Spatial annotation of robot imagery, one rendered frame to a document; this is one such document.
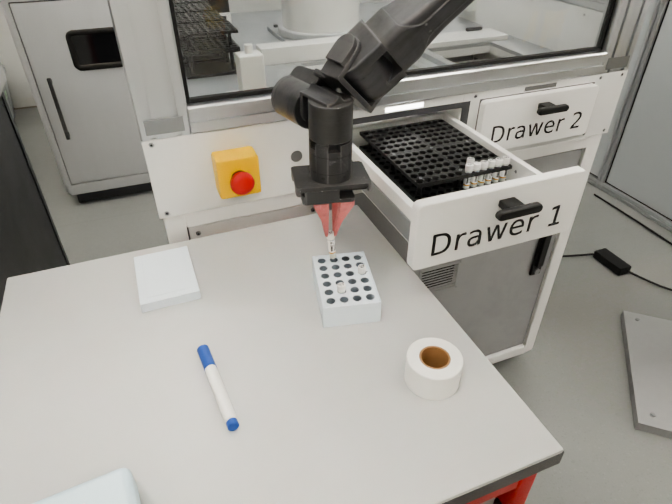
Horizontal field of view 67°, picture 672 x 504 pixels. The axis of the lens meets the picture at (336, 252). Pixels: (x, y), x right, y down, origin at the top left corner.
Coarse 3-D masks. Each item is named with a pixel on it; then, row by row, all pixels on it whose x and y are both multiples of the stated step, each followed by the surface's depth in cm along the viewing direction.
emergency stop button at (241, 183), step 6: (234, 174) 83; (240, 174) 82; (246, 174) 83; (234, 180) 82; (240, 180) 82; (246, 180) 83; (252, 180) 83; (234, 186) 83; (240, 186) 83; (246, 186) 83; (252, 186) 84; (234, 192) 84; (240, 192) 84; (246, 192) 84
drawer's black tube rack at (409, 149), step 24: (432, 120) 99; (384, 144) 92; (408, 144) 90; (432, 144) 91; (456, 144) 90; (480, 144) 90; (384, 168) 90; (408, 168) 83; (432, 168) 84; (456, 168) 83; (408, 192) 82; (432, 192) 82
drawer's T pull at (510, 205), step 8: (504, 200) 72; (512, 200) 72; (504, 208) 72; (512, 208) 70; (520, 208) 70; (528, 208) 70; (536, 208) 71; (496, 216) 70; (504, 216) 69; (512, 216) 70; (520, 216) 71
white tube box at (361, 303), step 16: (320, 256) 80; (336, 256) 80; (352, 256) 80; (320, 272) 77; (336, 272) 77; (352, 272) 77; (368, 272) 77; (320, 288) 74; (336, 288) 74; (352, 288) 75; (368, 288) 75; (320, 304) 74; (336, 304) 71; (352, 304) 71; (368, 304) 72; (336, 320) 72; (352, 320) 73; (368, 320) 73
